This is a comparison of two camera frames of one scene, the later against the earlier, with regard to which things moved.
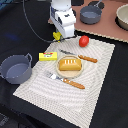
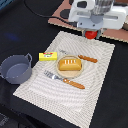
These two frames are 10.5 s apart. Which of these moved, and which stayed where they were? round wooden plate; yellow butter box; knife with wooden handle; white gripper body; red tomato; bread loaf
Moved: white gripper body; red tomato
Stayed: bread loaf; knife with wooden handle; round wooden plate; yellow butter box
